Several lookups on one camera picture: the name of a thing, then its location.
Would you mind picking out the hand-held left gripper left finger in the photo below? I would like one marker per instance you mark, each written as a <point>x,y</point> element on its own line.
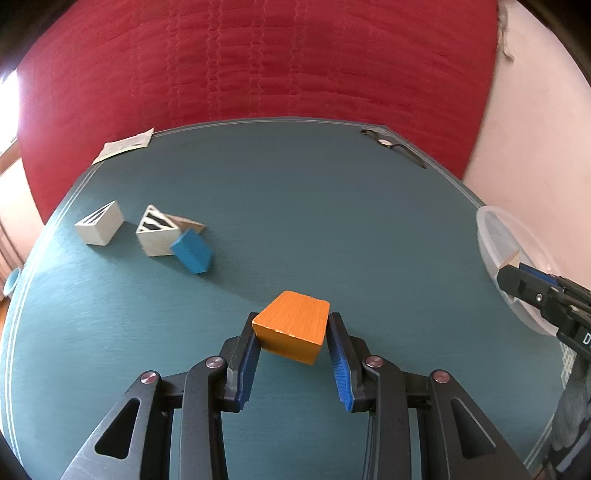
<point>247,369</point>

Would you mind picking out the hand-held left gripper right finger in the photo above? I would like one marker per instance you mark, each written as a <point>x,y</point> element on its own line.
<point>341,374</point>

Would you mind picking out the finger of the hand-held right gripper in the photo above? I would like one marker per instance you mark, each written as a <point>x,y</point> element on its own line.
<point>540,275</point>
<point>521,284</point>

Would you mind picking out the clear plastic container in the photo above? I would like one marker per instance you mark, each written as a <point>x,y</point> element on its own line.
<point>517,235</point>

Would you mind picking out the orange wooden block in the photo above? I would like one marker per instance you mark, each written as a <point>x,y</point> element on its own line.
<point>291,323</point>

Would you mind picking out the natural wood triangular block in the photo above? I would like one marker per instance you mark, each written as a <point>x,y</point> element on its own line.
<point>189,225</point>

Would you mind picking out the white striped triangular block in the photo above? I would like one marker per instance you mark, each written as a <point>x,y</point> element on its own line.
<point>99,230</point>
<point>154,242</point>

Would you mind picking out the person's right hand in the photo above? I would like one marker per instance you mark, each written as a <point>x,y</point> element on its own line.
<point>572,415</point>

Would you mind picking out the blue wooden block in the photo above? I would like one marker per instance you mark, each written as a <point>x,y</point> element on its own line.
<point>194,251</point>

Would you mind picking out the teal bowl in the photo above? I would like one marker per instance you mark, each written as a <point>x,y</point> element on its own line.
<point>11,279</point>

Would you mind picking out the white paper card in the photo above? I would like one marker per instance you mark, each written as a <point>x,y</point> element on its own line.
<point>124,145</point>

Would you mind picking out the red quilted blanket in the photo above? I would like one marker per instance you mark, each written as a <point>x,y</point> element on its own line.
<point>277,55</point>

